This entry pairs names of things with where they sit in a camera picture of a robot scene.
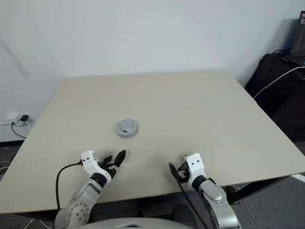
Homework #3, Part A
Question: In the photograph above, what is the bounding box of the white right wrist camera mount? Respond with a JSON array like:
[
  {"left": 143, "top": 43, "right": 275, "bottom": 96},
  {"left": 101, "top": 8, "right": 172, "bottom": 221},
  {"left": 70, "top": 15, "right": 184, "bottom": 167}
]
[{"left": 183, "top": 153, "right": 207, "bottom": 192}]

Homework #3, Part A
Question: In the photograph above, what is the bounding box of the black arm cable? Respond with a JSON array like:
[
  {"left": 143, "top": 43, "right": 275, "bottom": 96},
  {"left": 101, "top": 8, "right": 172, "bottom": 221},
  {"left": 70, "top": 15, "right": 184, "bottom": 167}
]
[
  {"left": 176, "top": 177, "right": 209, "bottom": 229},
  {"left": 55, "top": 161, "right": 84, "bottom": 212}
]

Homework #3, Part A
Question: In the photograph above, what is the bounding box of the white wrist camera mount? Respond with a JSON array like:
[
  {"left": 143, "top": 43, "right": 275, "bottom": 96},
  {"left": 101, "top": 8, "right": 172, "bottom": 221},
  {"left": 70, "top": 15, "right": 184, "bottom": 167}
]
[
  {"left": 183, "top": 153, "right": 207, "bottom": 192},
  {"left": 80, "top": 149, "right": 112, "bottom": 185}
]

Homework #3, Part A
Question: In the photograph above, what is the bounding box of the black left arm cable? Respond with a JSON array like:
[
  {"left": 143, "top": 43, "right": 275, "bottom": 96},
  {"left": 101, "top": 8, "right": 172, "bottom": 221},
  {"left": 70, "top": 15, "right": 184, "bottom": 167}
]
[{"left": 55, "top": 161, "right": 84, "bottom": 212}]

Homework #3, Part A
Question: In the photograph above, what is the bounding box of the black cable over bag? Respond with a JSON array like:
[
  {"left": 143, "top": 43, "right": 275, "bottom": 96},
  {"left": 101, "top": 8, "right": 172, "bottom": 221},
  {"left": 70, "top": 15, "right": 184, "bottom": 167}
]
[{"left": 271, "top": 49, "right": 294, "bottom": 57}]

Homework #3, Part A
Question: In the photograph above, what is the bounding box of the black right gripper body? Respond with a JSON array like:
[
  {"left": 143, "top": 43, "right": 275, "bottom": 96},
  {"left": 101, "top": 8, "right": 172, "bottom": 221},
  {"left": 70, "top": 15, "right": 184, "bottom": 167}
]
[{"left": 176, "top": 161, "right": 191, "bottom": 185}]

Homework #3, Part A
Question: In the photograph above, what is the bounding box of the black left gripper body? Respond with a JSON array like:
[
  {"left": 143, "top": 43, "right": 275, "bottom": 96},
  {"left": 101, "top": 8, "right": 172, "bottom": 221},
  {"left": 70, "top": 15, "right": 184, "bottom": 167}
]
[{"left": 96, "top": 160, "right": 120, "bottom": 179}]

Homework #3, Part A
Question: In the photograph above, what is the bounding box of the silver metal wheel disc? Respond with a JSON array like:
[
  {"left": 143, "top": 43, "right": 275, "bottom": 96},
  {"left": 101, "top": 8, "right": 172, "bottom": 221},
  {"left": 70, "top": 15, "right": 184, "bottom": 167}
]
[{"left": 116, "top": 123, "right": 140, "bottom": 139}]

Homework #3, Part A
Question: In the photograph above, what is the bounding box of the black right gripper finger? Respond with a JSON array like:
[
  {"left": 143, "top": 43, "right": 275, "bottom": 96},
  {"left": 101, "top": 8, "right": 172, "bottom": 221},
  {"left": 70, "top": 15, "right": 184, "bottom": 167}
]
[{"left": 168, "top": 162, "right": 180, "bottom": 180}]

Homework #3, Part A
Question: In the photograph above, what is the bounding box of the white floor cable tangle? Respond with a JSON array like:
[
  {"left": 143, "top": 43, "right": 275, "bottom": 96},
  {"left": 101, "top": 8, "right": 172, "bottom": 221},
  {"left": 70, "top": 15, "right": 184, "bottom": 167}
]
[
  {"left": 0, "top": 162, "right": 10, "bottom": 182},
  {"left": 23, "top": 212, "right": 58, "bottom": 229}
]

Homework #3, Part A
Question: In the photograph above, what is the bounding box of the white wall power strip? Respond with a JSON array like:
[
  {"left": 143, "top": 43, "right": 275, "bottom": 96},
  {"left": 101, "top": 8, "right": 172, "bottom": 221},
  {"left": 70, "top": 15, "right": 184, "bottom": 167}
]
[{"left": 0, "top": 112, "right": 36, "bottom": 126}]

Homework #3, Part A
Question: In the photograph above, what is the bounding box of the black adapter cable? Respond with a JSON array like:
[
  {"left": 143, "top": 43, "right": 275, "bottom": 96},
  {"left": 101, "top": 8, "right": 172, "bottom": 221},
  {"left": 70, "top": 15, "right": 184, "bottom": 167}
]
[{"left": 10, "top": 121, "right": 27, "bottom": 139}]

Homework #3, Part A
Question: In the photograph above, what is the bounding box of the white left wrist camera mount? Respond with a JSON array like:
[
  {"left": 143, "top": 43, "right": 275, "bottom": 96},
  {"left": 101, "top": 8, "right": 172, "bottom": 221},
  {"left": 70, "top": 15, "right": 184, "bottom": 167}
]
[{"left": 80, "top": 149, "right": 112, "bottom": 185}]

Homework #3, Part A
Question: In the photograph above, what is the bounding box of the grey robot torso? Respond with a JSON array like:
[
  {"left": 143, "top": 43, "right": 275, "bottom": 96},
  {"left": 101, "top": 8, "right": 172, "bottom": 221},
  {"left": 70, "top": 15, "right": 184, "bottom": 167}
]
[{"left": 82, "top": 216, "right": 189, "bottom": 229}]

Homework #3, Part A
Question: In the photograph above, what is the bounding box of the white cable over bag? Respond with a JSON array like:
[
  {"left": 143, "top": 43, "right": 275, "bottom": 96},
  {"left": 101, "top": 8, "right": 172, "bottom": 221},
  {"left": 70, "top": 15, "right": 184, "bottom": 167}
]
[{"left": 252, "top": 66, "right": 305, "bottom": 99}]

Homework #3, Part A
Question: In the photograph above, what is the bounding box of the black bag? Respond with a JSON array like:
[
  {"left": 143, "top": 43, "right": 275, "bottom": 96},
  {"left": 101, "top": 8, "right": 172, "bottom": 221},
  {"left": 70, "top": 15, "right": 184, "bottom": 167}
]
[{"left": 244, "top": 52, "right": 305, "bottom": 144}]

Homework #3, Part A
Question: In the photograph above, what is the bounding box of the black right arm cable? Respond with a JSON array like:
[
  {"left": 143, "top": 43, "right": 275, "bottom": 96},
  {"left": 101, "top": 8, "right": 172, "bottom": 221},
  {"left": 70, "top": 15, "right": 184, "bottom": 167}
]
[{"left": 176, "top": 177, "right": 209, "bottom": 229}]

